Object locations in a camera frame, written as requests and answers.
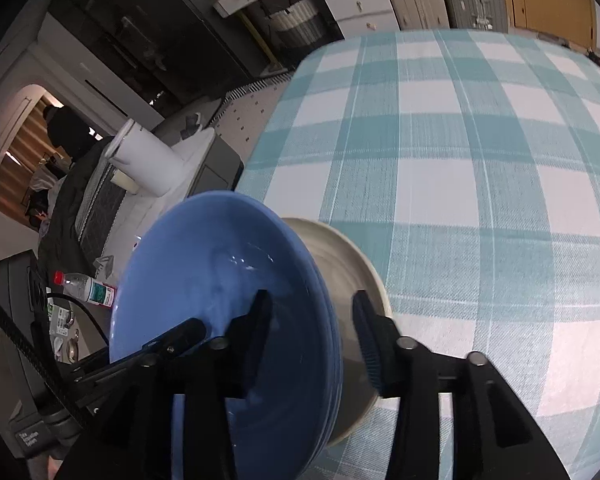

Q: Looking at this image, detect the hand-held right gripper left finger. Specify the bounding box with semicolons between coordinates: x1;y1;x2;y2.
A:
55;289;274;480

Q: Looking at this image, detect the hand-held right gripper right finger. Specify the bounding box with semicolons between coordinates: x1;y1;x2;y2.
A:
351;290;572;480

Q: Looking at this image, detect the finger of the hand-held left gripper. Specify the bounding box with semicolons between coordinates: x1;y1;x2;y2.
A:
70;318;207;407

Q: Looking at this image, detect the beige plate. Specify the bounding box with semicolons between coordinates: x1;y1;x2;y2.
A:
282;217;393;448

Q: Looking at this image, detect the red cap water bottle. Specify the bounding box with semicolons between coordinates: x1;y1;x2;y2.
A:
54;270;118;311

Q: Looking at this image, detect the dark cloth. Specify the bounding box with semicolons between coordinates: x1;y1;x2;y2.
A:
37;150;96;281

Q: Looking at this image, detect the orange curtain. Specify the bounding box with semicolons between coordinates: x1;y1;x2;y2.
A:
0;90;56;221

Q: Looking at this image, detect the grey side table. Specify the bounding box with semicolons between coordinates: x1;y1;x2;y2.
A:
92;127;245;281

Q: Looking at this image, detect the white electric kettle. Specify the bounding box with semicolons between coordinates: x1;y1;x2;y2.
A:
105;119;193;197

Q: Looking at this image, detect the teal checked tablecloth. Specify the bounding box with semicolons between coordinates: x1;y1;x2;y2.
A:
235;29;600;480

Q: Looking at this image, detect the grey slipper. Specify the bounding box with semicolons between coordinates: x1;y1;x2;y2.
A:
180;112;206;138

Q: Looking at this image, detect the striped rug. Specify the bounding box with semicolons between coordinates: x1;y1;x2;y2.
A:
227;72;293;98

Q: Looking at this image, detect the black cabinet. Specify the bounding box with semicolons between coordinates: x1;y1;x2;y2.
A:
47;0;241;111

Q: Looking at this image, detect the dark grey refrigerator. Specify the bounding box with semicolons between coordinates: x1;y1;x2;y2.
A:
145;0;291;81

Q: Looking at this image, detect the woven laundry basket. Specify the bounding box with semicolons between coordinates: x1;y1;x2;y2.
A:
272;0;331;48

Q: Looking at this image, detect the wooden door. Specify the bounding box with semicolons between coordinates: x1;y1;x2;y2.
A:
497;0;598;48

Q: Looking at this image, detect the thin black cable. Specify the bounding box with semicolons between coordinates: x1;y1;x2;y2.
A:
44;292;110;348

